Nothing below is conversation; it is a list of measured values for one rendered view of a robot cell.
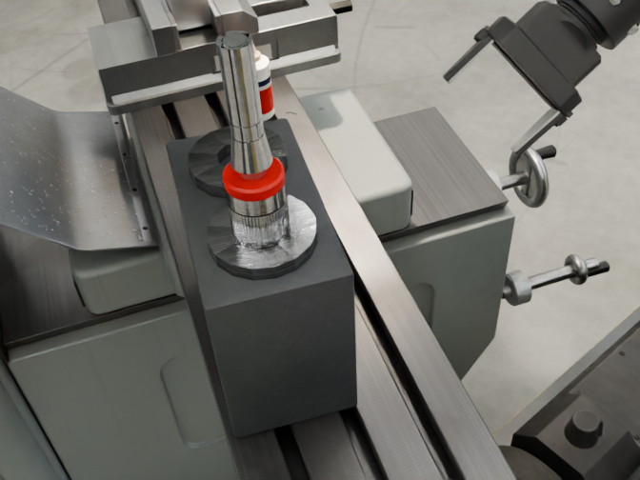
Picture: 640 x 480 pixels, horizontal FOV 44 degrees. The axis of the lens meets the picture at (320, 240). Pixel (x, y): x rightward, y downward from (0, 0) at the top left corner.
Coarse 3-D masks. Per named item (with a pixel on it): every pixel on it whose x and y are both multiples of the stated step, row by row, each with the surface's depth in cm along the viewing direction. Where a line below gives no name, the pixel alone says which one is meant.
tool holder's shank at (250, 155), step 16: (240, 32) 52; (224, 48) 51; (240, 48) 51; (224, 64) 52; (240, 64) 52; (224, 80) 53; (240, 80) 52; (256, 80) 53; (240, 96) 53; (256, 96) 54; (240, 112) 54; (256, 112) 55; (240, 128) 55; (256, 128) 56; (240, 144) 56; (256, 144) 56; (240, 160) 57; (256, 160) 57; (256, 176) 58
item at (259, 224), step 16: (240, 208) 59; (256, 208) 59; (272, 208) 60; (288, 208) 62; (240, 224) 61; (256, 224) 60; (272, 224) 61; (288, 224) 63; (240, 240) 62; (256, 240) 61; (272, 240) 62
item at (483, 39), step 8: (480, 32) 80; (480, 40) 80; (488, 40) 79; (472, 48) 81; (480, 48) 80; (464, 56) 81; (472, 56) 80; (456, 64) 81; (464, 64) 80; (448, 72) 81; (456, 72) 81; (448, 80) 81
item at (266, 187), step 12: (228, 168) 60; (276, 168) 60; (228, 180) 59; (240, 180) 59; (252, 180) 59; (264, 180) 59; (276, 180) 59; (228, 192) 59; (240, 192) 58; (252, 192) 58; (264, 192) 58; (276, 192) 59
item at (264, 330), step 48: (192, 144) 74; (288, 144) 73; (192, 192) 69; (288, 192) 69; (192, 240) 65; (288, 240) 63; (336, 240) 64; (240, 288) 61; (288, 288) 61; (336, 288) 62; (240, 336) 63; (288, 336) 64; (336, 336) 66; (240, 384) 67; (288, 384) 69; (336, 384) 71; (240, 432) 72
